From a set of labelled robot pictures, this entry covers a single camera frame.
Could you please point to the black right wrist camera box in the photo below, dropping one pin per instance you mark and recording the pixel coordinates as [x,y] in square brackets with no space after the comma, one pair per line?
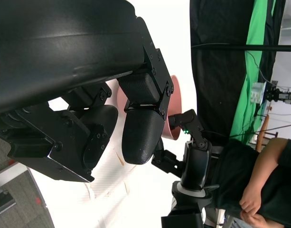
[181,221]

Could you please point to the pink plastic bowl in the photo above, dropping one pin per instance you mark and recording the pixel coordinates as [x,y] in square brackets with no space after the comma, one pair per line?
[177,99]

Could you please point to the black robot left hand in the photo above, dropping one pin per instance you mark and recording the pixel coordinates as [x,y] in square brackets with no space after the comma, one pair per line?
[52,47]

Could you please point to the person in black clothes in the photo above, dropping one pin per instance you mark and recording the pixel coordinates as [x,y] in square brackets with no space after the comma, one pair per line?
[233,166]

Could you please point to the green backdrop cloth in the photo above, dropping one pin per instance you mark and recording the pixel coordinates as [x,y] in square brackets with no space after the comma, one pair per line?
[252,66]

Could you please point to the black stand pole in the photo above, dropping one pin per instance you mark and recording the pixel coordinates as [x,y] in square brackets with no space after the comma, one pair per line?
[242,47]

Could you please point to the person hand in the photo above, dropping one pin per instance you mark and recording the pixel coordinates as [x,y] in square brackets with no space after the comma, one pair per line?
[250,205]

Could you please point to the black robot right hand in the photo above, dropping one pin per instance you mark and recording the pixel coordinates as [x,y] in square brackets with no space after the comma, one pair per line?
[195,164]

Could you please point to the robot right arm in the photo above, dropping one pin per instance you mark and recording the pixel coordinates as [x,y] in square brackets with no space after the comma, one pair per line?
[190,202]

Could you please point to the grey device on stand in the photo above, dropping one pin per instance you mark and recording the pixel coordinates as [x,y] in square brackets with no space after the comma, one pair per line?
[278,95]

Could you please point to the black backdrop curtain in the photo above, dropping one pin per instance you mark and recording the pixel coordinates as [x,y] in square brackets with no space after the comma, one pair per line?
[214,83]

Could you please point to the wooden chair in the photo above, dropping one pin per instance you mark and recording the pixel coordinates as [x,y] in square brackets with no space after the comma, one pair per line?
[265,133]

